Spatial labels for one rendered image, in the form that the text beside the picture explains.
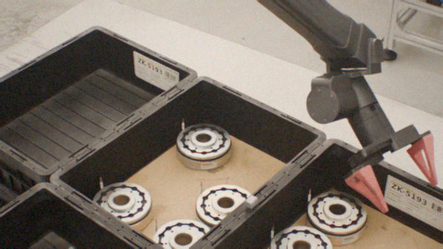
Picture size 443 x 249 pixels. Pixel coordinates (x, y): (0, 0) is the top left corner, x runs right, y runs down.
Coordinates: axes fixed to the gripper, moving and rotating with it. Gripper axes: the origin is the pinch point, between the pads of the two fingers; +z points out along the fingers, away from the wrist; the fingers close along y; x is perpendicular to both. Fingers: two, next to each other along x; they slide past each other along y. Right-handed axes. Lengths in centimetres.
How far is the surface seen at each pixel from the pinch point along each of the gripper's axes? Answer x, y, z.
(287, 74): 65, 20, -41
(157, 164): 32.2, -26.2, -27.1
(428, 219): 10.8, 6.5, 5.1
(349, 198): 17.0, -1.8, -4.5
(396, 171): 9.6, 4.9, -4.5
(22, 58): 80, -36, -77
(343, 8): 200, 119, -93
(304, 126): 18.8, -2.1, -19.7
